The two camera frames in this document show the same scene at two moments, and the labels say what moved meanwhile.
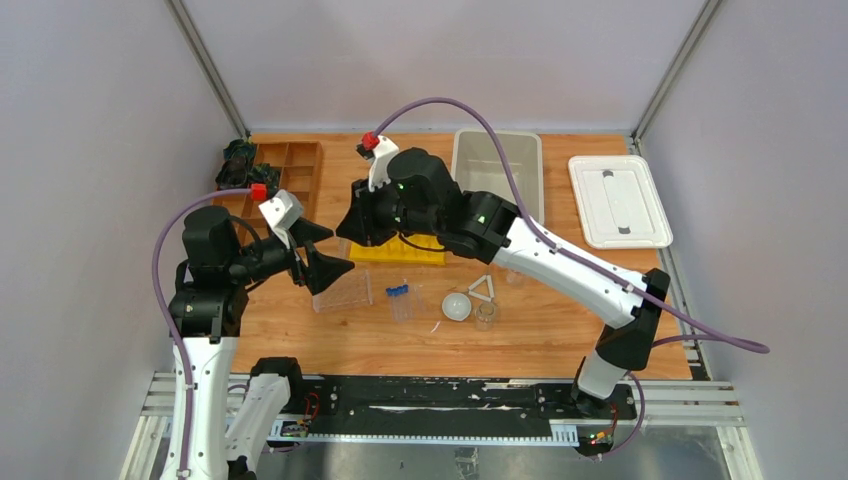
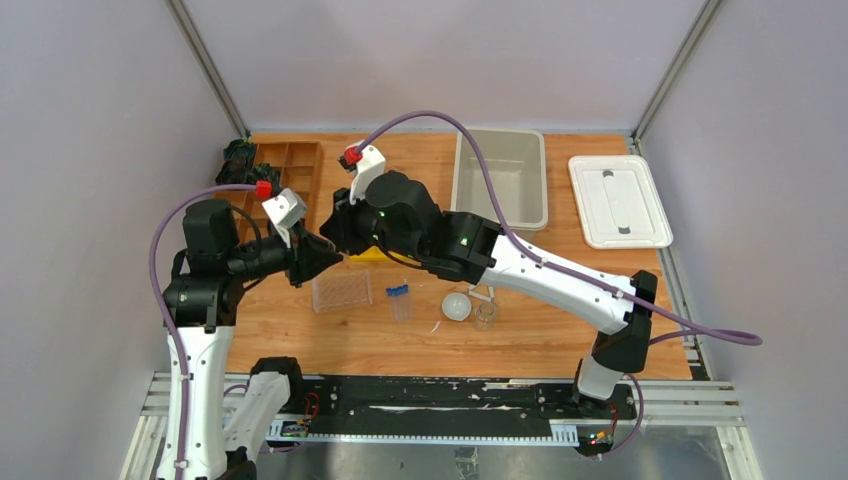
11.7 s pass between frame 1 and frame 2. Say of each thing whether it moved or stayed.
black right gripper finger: moved
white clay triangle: stayed
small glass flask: stayed
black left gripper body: stayed
